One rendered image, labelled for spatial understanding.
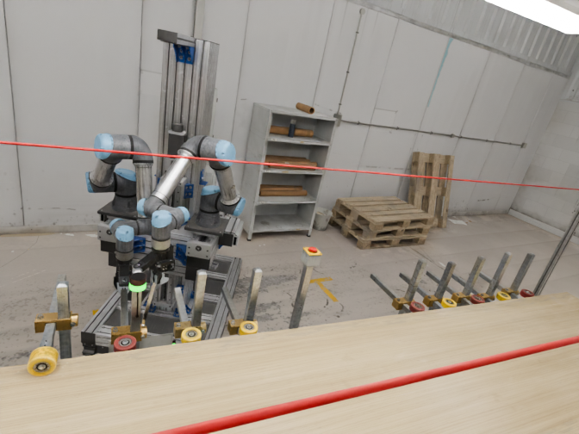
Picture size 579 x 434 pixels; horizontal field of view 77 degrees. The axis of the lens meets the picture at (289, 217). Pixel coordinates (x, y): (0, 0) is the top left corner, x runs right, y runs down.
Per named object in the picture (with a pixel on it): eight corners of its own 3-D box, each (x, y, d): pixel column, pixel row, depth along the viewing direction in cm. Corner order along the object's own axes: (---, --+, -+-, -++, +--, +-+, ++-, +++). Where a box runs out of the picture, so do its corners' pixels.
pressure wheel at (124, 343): (113, 357, 144) (114, 335, 140) (135, 354, 148) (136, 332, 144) (113, 373, 138) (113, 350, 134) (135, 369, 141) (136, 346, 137)
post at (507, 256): (476, 310, 256) (505, 251, 238) (480, 309, 257) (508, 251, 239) (481, 313, 253) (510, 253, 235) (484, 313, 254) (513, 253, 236)
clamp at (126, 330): (111, 336, 151) (111, 326, 149) (146, 332, 157) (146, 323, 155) (110, 345, 146) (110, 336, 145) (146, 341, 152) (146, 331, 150)
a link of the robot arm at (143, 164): (149, 137, 183) (155, 232, 189) (127, 135, 177) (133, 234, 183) (157, 134, 174) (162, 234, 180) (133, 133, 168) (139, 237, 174)
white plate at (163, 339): (108, 358, 155) (108, 340, 152) (171, 349, 166) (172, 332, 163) (108, 359, 155) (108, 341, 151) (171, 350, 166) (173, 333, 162)
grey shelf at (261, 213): (234, 225, 467) (252, 102, 409) (294, 222, 513) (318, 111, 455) (247, 241, 433) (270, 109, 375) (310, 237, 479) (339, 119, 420)
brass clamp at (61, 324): (38, 323, 137) (36, 313, 135) (78, 319, 143) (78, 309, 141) (34, 334, 132) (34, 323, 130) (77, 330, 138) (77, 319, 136)
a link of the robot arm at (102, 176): (114, 195, 209) (135, 152, 167) (84, 196, 200) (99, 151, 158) (111, 176, 212) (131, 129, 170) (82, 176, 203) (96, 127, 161)
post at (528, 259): (499, 308, 267) (527, 251, 249) (502, 307, 268) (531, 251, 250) (503, 311, 264) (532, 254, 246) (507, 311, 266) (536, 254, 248)
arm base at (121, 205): (118, 201, 222) (118, 185, 218) (143, 205, 223) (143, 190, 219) (106, 209, 208) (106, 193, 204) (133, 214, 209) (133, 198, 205)
